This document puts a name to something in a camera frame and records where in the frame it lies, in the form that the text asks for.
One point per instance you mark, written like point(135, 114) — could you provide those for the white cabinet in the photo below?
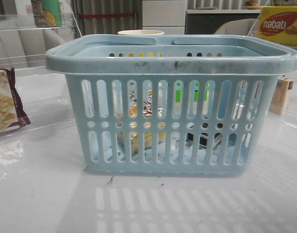
point(164, 15)

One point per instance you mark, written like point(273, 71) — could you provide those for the light blue plastic basket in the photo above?
point(242, 72)

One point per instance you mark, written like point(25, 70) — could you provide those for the beige armchair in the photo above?
point(237, 27)

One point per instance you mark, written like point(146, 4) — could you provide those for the clear acrylic right shelf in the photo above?
point(290, 115)

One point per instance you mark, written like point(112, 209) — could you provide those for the clear acrylic shelf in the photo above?
point(43, 93)
point(290, 115)

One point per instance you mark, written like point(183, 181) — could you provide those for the brown cracker snack bag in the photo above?
point(12, 114)

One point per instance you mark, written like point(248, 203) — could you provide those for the green yellow cartoon package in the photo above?
point(46, 13)

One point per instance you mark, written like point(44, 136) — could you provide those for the beige carton box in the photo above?
point(280, 99)

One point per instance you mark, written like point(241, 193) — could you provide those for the yellow popcorn paper cup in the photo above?
point(146, 33)

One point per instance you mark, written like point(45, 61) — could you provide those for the grey sofa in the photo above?
point(22, 46)

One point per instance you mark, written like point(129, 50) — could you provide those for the black tissue pack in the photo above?
point(203, 140)

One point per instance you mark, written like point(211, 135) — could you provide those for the yellow nabati wafer box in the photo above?
point(278, 24)

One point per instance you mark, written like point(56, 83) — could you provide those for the clear acrylic left shelf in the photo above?
point(43, 93)

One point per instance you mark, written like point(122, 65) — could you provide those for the bread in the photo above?
point(134, 135)

